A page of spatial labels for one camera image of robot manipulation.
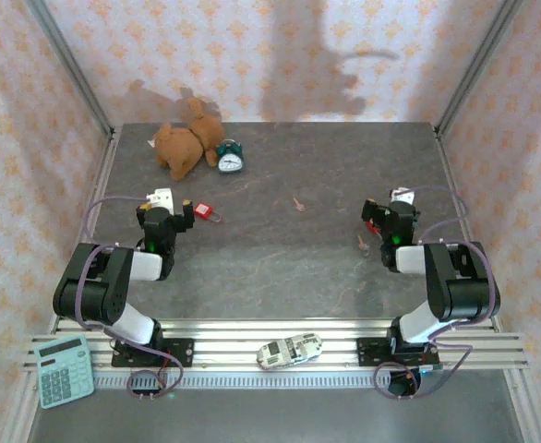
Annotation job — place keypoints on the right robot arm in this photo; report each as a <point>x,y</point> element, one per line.
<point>455,286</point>

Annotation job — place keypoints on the green alarm clock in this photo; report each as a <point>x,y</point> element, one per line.
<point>229,161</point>

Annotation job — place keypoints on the brown plush dog toy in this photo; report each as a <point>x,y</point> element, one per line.
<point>183,147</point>

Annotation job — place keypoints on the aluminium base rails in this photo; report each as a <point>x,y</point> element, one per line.
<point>233,332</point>

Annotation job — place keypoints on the white toy car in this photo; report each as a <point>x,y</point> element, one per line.
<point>289,350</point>

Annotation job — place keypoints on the mint green calculator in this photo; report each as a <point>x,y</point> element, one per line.
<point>63,374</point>

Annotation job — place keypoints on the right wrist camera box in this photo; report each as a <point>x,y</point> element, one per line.
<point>404,196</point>

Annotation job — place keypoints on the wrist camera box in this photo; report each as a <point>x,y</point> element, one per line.
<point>404,196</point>
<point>163,198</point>

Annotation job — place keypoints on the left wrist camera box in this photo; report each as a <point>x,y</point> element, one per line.
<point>163,198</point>

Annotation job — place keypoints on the aluminium table side rail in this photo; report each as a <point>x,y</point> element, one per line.
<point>448,161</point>
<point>99,184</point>

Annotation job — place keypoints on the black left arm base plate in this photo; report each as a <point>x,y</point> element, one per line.
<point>178,353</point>

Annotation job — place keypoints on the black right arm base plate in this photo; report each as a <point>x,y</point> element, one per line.
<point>372,353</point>

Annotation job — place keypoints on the aluminium frame post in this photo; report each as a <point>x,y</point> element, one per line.
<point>477,69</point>
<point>73,69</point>

